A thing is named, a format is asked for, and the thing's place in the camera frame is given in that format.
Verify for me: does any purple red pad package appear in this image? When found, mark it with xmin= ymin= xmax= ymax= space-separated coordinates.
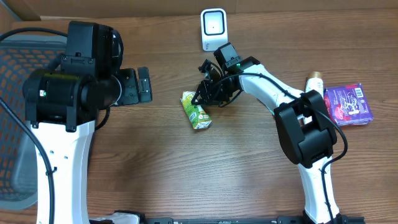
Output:
xmin=323 ymin=83 xmax=374 ymax=126

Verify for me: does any grey plastic basket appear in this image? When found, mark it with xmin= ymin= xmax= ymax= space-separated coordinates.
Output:
xmin=1 ymin=35 xmax=67 ymax=210

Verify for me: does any white barcode scanner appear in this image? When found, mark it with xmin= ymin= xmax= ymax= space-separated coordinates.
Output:
xmin=200 ymin=8 xmax=228 ymax=52

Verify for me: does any white tube gold cap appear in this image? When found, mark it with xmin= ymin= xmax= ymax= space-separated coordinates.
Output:
xmin=303 ymin=71 xmax=325 ymax=125

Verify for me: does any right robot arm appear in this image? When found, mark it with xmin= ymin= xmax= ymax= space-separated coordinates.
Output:
xmin=192 ymin=43 xmax=340 ymax=223

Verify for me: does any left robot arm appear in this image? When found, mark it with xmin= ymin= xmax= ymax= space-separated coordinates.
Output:
xmin=22 ymin=21 xmax=152 ymax=223

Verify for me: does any green juice carton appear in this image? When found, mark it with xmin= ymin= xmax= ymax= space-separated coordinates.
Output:
xmin=180 ymin=91 xmax=212 ymax=129

